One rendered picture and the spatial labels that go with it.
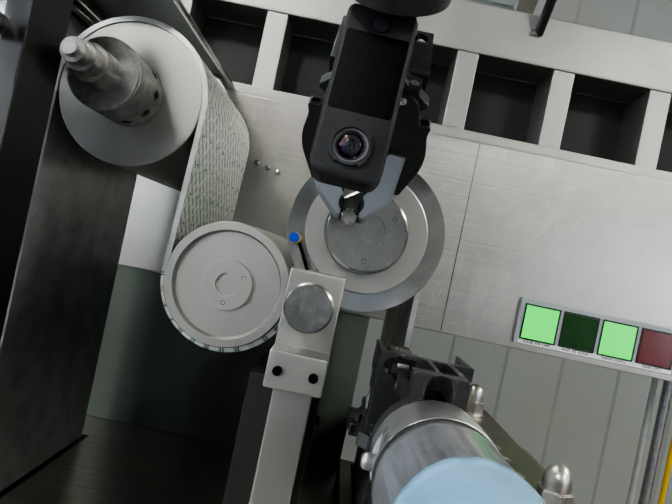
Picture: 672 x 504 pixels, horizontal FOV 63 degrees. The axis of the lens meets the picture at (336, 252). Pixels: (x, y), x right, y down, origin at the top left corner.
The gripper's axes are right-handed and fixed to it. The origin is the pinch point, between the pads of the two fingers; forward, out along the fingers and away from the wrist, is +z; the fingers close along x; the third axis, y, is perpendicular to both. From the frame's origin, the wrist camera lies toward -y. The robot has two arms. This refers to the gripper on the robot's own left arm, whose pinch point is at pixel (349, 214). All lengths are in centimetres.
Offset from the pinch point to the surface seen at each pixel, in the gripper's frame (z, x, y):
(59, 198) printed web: 9.9, 30.1, 3.2
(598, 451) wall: 152, -106, 56
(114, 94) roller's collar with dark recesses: -4.5, 21.8, 3.9
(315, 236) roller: 4.2, 2.7, 0.5
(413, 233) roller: 2.9, -6.2, 2.1
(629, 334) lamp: 32, -45, 18
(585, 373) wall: 135, -96, 77
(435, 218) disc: 1.9, -8.0, 3.7
